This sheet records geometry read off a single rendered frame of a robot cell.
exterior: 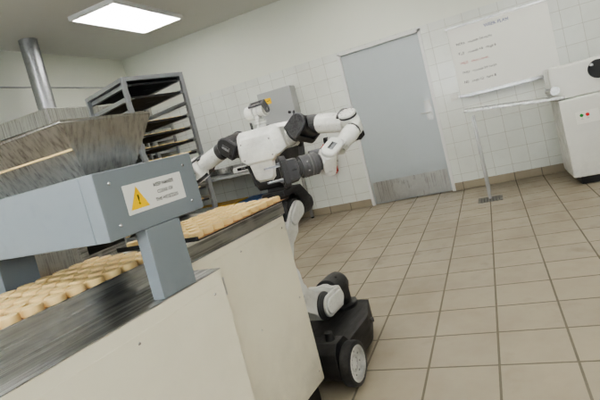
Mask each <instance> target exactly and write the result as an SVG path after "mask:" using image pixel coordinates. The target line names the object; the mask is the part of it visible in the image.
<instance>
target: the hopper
mask: <svg viewBox="0 0 600 400"><path fill-rule="evenodd" d="M150 113H151V111H150V112H132V113H123V114H114V115H104V116H95V117H85V118H76V119H67V120H58V121H55V122H52V123H49V124H47V125H45V126H43V127H40V128H37V129H33V130H32V131H29V132H26V133H24V134H21V135H19V136H17V137H13V138H10V139H8V140H5V141H3V142H1V143H0V199H2V198H6V197H9V196H15V195H18V194H21V193H25V192H28V191H31V190H35V189H38V188H43V187H47V186H51V185H53V184H57V183H60V182H64V181H67V180H70V179H76V178H79V177H83V176H86V175H89V174H93V173H97V172H101V171H108V170H113V169H117V168H121V167H125V166H130V165H133V164H136V161H137V158H138V153H139V150H140V147H141V144H142V140H143V137H144V135H145V131H146V125H147V123H148V120H149V116H150Z"/></svg>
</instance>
